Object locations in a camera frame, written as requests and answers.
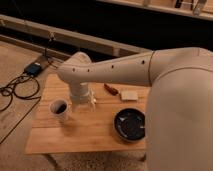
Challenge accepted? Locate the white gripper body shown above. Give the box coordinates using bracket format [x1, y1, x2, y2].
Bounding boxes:
[69, 83, 94, 105]

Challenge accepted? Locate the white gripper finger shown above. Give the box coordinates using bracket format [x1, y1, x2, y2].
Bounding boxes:
[89, 97, 96, 110]

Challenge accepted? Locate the red pepper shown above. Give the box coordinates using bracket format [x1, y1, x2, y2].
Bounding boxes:
[104, 84, 119, 96]

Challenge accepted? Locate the wooden table board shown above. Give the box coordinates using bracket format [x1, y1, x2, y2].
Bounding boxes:
[25, 74, 149, 154]

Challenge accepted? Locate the black bowl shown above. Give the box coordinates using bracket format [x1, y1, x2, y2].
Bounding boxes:
[113, 108, 145, 142]

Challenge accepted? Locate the wooden rail beam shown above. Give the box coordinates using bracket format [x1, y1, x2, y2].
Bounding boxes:
[0, 14, 149, 57]

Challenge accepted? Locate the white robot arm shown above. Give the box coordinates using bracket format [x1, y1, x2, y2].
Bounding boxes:
[57, 47, 213, 171]

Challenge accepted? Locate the white mug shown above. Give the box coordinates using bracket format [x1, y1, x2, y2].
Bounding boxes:
[49, 99, 69, 122]

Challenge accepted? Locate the black power adapter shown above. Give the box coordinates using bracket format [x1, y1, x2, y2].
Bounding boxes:
[24, 63, 42, 76]

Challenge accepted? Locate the black cable on floor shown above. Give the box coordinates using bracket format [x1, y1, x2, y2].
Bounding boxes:
[0, 49, 68, 145]

